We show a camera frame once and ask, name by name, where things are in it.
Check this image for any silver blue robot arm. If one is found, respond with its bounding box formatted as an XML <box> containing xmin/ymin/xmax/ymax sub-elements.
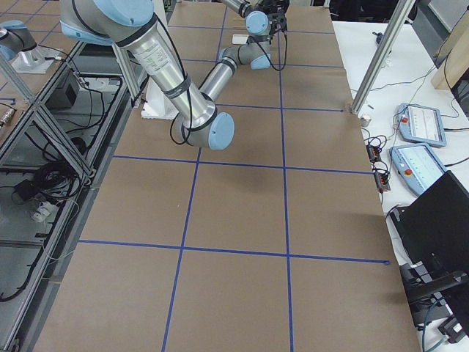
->
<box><xmin>59</xmin><ymin>1</ymin><xmax>272</xmax><ymax>150</ymax></box>
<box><xmin>221</xmin><ymin>0</ymin><xmax>270</xmax><ymax>36</ymax></box>

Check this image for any white towel rack with wooden bars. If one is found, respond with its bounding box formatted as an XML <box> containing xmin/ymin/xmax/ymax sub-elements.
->
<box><xmin>232</xmin><ymin>18</ymin><xmax>251</xmax><ymax>45</ymax></box>

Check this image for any near teach pendant tablet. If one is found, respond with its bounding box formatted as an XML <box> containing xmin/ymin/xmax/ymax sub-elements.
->
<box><xmin>390</xmin><ymin>142</ymin><xmax>447</xmax><ymax>196</ymax></box>

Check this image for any teach pendant tablet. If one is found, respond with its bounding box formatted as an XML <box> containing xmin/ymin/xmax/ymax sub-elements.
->
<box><xmin>395</xmin><ymin>103</ymin><xmax>446</xmax><ymax>147</ymax></box>
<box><xmin>390</xmin><ymin>142</ymin><xmax>447</xmax><ymax>196</ymax></box>

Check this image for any far teach pendant tablet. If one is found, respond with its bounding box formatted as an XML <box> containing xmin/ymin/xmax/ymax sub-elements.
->
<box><xmin>395</xmin><ymin>103</ymin><xmax>446</xmax><ymax>147</ymax></box>

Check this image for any black laptop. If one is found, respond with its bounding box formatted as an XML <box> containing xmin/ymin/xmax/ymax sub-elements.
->
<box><xmin>388</xmin><ymin>170</ymin><xmax>469</xmax><ymax>272</ymax></box>

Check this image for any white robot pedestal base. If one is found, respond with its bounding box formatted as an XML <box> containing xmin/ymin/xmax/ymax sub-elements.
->
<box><xmin>141</xmin><ymin>78</ymin><xmax>178</xmax><ymax>120</ymax></box>

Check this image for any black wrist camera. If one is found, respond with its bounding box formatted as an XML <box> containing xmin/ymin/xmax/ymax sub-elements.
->
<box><xmin>269</xmin><ymin>0</ymin><xmax>289</xmax><ymax>34</ymax></box>

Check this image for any aluminium frame post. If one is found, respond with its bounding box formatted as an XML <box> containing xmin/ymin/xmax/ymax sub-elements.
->
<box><xmin>350</xmin><ymin>0</ymin><xmax>416</xmax><ymax>115</ymax></box>

